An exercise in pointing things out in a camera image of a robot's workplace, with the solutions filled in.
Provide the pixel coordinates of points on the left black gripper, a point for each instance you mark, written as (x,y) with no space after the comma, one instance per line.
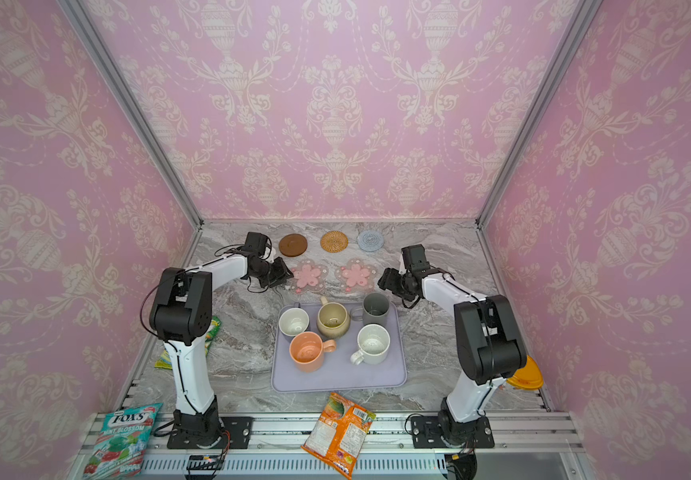
(281,274)

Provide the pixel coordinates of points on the green yellow Fox's candy bag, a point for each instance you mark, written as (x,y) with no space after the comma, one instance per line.
(164,361)

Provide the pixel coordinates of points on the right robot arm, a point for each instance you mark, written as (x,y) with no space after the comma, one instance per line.
(489,343)

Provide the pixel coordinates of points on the brown wooden coaster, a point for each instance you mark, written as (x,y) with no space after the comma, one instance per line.
(293,245)

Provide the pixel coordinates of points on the beige ceramic mug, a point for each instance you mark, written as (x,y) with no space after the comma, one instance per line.
(333,319)

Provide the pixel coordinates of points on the woven rattan coaster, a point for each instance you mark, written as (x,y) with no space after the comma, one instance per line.
(334,241)

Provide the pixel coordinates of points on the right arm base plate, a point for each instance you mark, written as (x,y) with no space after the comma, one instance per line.
(441,432)

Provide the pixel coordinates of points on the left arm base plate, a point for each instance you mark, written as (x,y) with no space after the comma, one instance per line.
(200,432)

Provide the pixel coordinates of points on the lavender silicone tray mat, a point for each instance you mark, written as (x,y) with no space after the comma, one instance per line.
(337,373)

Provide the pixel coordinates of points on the aluminium front rail frame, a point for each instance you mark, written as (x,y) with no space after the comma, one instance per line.
(510,445)

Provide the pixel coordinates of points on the red green Fox's candy bag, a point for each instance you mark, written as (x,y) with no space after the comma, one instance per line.
(123,439)

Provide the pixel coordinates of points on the white mug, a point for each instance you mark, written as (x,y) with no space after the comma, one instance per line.
(373,342)

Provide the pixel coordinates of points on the blue woven coaster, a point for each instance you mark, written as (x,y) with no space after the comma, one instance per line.
(370,241)

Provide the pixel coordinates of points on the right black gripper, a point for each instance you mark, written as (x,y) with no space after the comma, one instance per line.
(394,282)

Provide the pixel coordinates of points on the small lavender white cup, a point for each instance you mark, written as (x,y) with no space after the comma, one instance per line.
(293,321)

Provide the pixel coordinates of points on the orange snack bag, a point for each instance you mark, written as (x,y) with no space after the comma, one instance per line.
(338,436)

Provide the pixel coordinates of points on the orange pink mug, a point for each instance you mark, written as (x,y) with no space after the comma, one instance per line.
(307,351)

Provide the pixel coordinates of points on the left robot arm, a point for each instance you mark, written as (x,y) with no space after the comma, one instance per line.
(181,315)

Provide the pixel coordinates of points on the yellow lidded cup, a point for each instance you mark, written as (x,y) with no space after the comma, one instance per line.
(527,378)

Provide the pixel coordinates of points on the grey mug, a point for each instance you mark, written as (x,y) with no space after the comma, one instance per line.
(373,310)

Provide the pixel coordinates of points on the pink flower coaster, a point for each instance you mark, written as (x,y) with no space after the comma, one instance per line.
(357,276)
(309,277)

